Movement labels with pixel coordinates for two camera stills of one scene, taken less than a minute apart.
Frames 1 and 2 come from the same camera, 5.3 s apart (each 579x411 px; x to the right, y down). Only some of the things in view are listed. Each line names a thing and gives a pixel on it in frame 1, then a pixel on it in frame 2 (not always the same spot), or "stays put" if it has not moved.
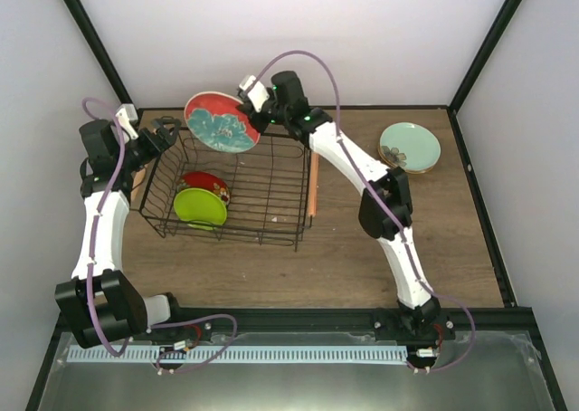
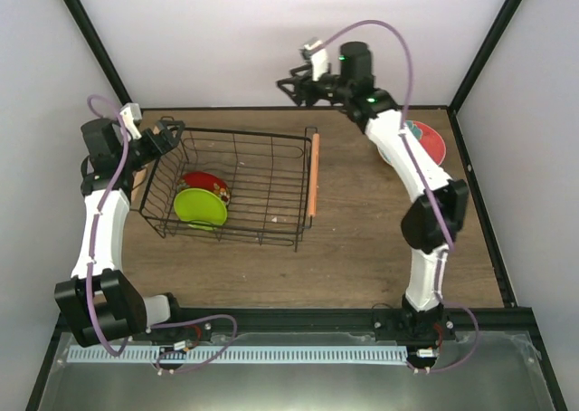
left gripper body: x=147 y=155 stays put
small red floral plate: x=204 y=180 stays put
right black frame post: x=511 y=4 stays put
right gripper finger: x=247 y=108 to x=293 y=95
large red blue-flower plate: x=220 y=122 to x=429 y=138
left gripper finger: x=168 y=129 stays put
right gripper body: x=260 y=126 to x=305 y=90
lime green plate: x=200 y=208 stays put
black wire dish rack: x=263 y=191 stays put
